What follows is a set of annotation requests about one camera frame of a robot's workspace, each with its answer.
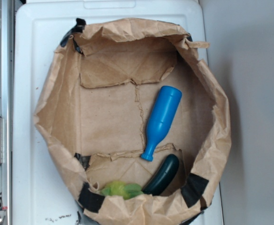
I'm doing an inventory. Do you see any brown paper bag liner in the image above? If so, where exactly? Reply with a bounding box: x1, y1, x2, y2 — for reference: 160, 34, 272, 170
34, 18, 231, 225

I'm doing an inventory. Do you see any dark green toy cucumber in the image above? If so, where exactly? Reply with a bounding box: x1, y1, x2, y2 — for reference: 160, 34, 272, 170
142, 154, 179, 196

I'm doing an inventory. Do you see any blue plastic bottle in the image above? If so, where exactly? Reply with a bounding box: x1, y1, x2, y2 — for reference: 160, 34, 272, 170
141, 86, 182, 162

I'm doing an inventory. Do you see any green plush toy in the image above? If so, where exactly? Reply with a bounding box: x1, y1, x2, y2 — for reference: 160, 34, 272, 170
100, 180, 143, 200

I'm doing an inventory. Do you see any aluminium frame rail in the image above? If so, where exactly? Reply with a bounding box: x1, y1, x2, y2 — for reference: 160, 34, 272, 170
0, 0, 15, 225

